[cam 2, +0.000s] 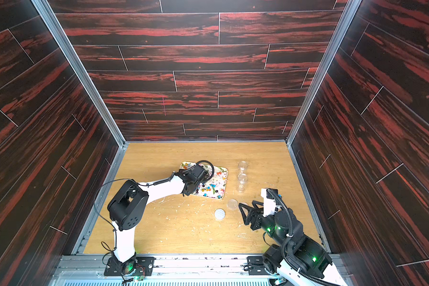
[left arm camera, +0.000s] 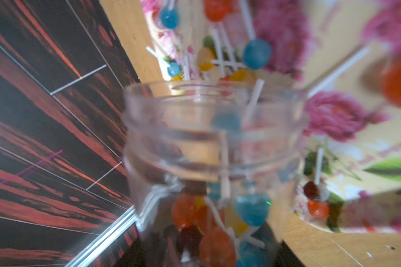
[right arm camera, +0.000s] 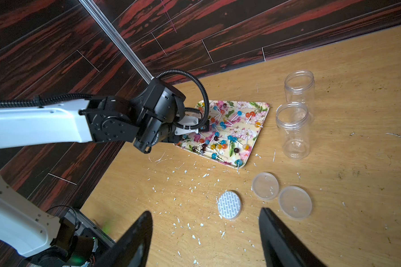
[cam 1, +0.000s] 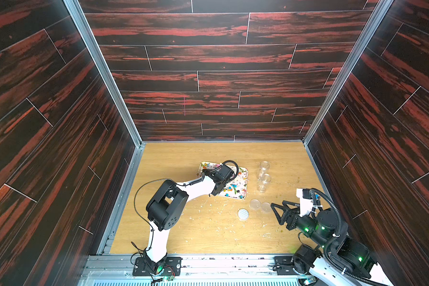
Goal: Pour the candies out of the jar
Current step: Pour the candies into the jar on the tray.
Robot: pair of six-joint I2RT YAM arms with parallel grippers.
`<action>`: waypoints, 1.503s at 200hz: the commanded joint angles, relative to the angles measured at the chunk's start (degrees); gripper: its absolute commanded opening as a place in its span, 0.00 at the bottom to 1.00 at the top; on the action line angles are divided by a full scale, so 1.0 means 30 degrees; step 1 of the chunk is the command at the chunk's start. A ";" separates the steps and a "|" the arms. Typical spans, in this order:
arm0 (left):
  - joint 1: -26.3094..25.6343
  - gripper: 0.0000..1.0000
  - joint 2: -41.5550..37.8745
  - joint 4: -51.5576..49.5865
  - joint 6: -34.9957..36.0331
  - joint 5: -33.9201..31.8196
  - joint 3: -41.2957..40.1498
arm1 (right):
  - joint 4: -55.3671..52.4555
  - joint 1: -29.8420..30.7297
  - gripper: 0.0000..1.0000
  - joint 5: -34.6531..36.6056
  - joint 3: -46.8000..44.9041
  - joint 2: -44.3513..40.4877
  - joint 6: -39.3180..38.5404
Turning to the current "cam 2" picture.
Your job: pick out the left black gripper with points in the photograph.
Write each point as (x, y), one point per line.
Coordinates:
(185, 173)

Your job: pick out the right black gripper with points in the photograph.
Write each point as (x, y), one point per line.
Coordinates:
(255, 215)

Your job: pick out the clear plastic jar lid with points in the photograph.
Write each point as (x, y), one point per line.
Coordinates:
(232, 204)

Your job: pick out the clear candy jar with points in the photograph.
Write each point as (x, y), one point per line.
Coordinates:
(242, 180)
(243, 166)

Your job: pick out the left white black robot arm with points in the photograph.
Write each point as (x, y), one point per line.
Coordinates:
(126, 209)

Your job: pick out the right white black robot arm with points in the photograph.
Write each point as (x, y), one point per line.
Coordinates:
(293, 259)

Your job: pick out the floral pink rectangular tray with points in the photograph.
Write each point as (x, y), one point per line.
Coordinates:
(213, 188)

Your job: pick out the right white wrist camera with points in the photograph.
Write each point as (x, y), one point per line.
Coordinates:
(269, 203)

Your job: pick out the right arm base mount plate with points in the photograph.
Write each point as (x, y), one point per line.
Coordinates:
(255, 266)

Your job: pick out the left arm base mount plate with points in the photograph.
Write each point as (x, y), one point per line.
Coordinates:
(142, 266)

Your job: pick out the metal front rail frame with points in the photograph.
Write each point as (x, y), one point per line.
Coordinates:
(168, 270)

